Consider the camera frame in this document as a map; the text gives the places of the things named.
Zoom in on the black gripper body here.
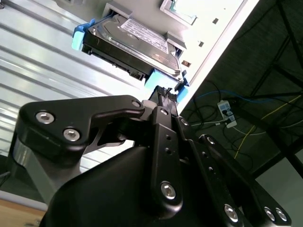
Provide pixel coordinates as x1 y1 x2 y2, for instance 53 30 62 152
44 144 224 227

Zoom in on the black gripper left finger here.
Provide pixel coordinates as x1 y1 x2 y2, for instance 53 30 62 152
13 86 184 213

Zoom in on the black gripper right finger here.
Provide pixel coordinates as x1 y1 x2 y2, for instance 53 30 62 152
166 92 294 227

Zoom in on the hard disk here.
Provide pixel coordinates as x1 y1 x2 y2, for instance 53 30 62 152
71 14 191 104

